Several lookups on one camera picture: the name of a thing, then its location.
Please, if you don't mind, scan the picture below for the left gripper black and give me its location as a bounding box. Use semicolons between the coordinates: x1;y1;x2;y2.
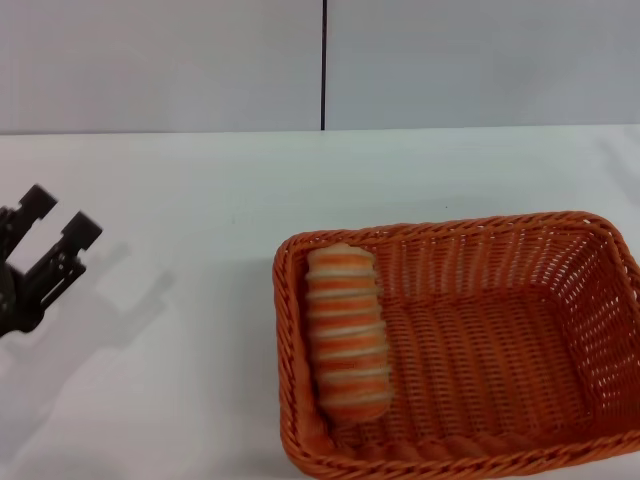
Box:
0;184;104;338

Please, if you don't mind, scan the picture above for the orange white striped bread roll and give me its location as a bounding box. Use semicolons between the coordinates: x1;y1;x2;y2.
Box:
305;243;392;425

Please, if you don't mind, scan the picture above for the orange woven rectangular basket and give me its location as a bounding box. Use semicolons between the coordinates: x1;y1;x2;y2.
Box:
272;210;640;480

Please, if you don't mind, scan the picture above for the black vertical wall strip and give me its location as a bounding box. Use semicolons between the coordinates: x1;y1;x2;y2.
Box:
318;0;329;132

